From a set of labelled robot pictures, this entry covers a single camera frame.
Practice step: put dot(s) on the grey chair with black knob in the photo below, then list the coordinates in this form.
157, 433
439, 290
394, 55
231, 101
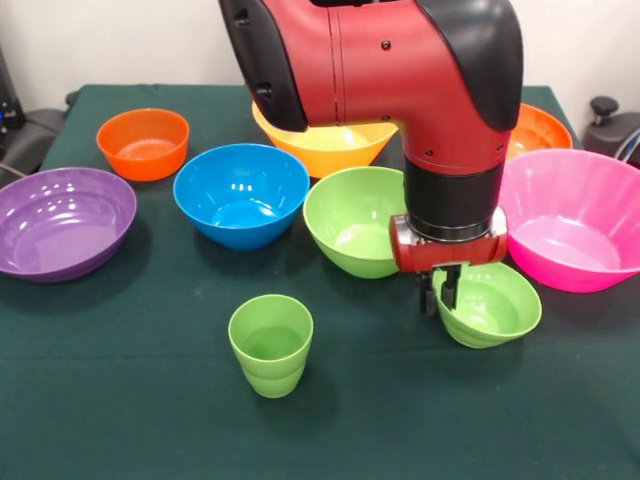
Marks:
612, 132

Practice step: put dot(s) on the small orange bowl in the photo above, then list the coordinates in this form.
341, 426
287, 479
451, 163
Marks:
142, 162

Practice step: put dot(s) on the wide red-orange bowl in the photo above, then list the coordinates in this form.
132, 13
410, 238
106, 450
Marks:
542, 132

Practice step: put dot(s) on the large green bowl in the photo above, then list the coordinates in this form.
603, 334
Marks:
350, 240

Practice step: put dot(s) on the small green bowl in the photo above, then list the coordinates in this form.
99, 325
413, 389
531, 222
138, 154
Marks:
492, 315

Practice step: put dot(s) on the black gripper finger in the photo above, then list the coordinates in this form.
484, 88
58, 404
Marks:
450, 287
428, 295

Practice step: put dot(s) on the dark green tablecloth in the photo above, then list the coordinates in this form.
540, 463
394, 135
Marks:
150, 425

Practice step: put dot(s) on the black equipment box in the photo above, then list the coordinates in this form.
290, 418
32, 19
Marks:
9, 95

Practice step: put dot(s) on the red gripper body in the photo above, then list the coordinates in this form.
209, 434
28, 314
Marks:
450, 255

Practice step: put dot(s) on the large yellow-orange bowl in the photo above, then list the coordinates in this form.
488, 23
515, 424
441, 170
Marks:
335, 150

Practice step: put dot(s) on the stack of green cups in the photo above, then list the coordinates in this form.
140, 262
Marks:
272, 370

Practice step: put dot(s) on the blue bowl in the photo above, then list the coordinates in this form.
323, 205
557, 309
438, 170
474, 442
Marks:
240, 225

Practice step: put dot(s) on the large pink bowl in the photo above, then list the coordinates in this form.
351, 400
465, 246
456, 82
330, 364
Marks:
570, 235

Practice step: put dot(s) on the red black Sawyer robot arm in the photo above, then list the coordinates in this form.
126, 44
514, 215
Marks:
390, 75

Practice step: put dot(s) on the wide purple bowl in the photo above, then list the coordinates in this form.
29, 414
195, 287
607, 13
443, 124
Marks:
60, 235

